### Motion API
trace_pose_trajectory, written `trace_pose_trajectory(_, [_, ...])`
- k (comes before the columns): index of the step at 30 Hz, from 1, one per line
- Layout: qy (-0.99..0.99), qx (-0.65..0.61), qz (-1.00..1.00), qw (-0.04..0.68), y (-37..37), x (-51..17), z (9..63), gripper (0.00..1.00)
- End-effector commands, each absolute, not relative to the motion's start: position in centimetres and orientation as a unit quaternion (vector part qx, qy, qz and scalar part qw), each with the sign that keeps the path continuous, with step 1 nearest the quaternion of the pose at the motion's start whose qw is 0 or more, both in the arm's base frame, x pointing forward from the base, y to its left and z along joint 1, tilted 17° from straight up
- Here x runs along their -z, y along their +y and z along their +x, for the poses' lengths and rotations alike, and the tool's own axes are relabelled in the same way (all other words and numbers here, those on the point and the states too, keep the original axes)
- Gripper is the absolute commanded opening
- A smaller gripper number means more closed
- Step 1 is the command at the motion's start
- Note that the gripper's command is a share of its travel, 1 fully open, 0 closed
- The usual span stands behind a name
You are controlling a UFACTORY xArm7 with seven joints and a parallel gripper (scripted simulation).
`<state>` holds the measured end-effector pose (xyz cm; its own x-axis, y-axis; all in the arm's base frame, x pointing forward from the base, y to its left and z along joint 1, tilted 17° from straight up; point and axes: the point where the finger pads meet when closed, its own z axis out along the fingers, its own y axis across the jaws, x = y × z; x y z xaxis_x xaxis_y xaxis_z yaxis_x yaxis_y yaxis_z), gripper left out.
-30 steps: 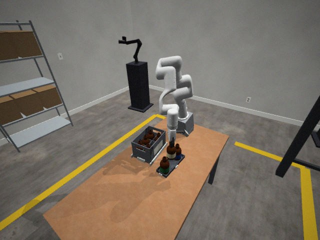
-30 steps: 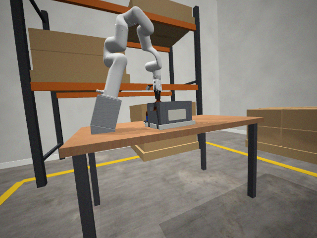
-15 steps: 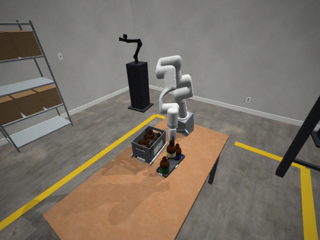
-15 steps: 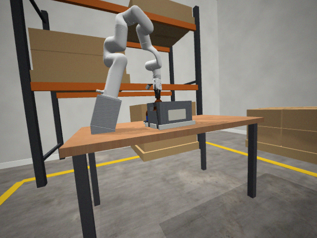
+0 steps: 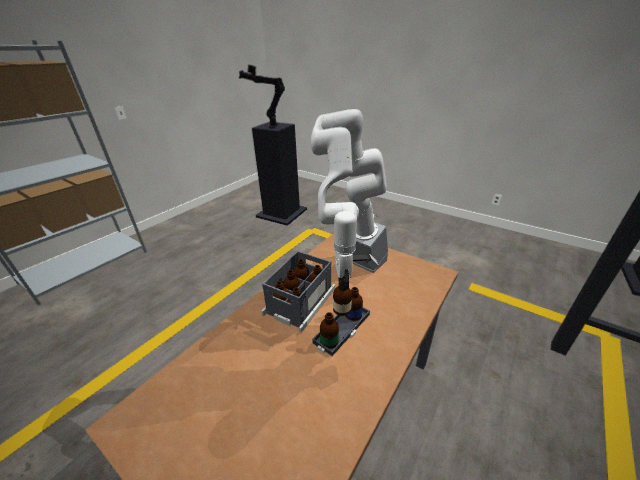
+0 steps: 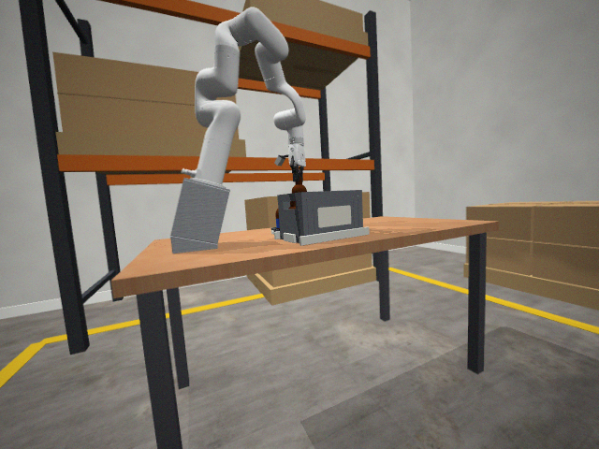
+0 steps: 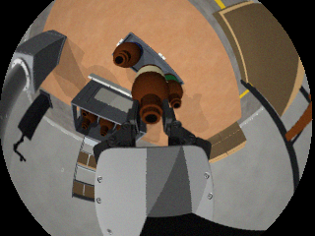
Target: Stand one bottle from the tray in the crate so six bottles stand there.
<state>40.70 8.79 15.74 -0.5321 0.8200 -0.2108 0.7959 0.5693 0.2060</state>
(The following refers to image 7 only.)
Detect brown glass bottle with green label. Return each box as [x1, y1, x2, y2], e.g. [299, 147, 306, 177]
[165, 74, 183, 109]

